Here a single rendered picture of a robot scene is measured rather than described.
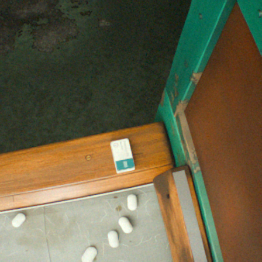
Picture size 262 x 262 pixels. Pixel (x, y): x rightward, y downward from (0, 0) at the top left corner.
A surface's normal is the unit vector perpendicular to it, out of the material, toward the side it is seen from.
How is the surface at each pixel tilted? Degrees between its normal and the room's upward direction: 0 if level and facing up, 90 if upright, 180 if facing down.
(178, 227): 67
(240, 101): 90
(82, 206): 0
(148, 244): 0
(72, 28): 0
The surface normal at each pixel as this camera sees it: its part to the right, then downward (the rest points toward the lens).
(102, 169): 0.06, -0.33
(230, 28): -0.97, 0.20
